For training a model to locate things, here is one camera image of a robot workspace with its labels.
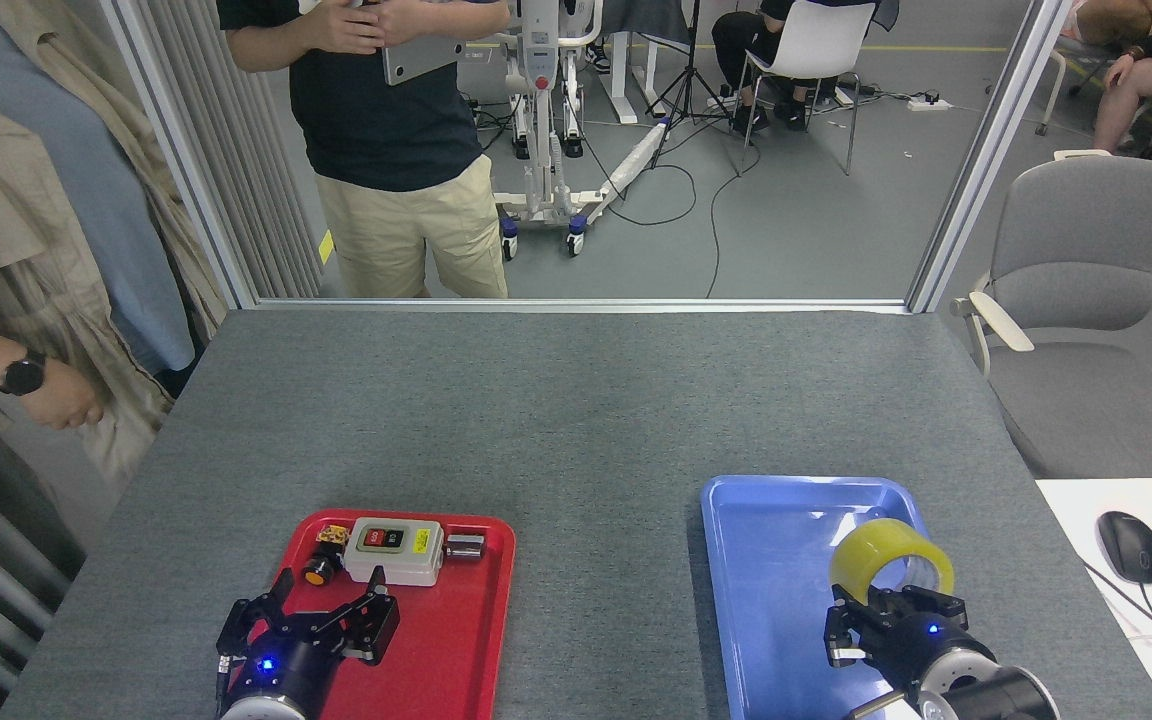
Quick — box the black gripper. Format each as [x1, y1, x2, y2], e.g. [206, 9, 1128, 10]
[823, 584, 979, 693]
[215, 567, 401, 717]

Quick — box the yellow tape roll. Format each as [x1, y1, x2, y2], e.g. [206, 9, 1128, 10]
[828, 517, 956, 603]

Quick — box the person's hand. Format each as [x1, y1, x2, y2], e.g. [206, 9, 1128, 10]
[20, 368, 106, 432]

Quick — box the person's right hand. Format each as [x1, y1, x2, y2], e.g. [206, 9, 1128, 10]
[320, 0, 387, 55]

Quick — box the person's left hand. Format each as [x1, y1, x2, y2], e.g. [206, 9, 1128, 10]
[376, 0, 439, 47]

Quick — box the orange push button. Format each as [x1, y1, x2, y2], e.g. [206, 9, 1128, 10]
[298, 544, 343, 589]

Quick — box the blue plastic tray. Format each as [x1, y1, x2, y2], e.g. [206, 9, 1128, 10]
[701, 475, 947, 720]

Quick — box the red plastic tray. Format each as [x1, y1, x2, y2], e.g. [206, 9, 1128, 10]
[224, 510, 517, 720]

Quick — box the white desk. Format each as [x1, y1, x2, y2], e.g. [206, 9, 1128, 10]
[1035, 478, 1152, 720]

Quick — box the black computer mouse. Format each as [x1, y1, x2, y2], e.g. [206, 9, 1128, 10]
[1096, 511, 1152, 586]

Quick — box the grey office chair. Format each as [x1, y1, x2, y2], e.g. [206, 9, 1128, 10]
[950, 150, 1152, 480]

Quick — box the black wristwatch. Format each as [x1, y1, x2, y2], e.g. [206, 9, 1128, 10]
[0, 347, 48, 398]

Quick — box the person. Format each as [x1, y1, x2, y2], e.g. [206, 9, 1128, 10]
[216, 0, 515, 299]
[0, 0, 229, 481]
[1074, 0, 1152, 187]
[708, 0, 902, 137]

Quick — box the white stand on wheels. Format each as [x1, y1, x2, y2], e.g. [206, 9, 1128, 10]
[466, 0, 674, 263]

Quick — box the white plastic chair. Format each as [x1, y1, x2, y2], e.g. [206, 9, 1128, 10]
[739, 0, 878, 178]

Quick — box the black tripod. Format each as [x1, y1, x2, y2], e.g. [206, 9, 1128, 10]
[644, 0, 737, 173]

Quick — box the white switch box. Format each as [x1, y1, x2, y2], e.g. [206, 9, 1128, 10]
[343, 517, 445, 588]

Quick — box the black mouse cable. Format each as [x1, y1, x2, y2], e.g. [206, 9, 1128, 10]
[1076, 555, 1152, 683]

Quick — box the black floor cable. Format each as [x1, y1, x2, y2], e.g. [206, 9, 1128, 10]
[576, 112, 769, 300]

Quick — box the silver frame post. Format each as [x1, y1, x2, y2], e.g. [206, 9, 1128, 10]
[905, 0, 1074, 315]
[99, 0, 263, 312]

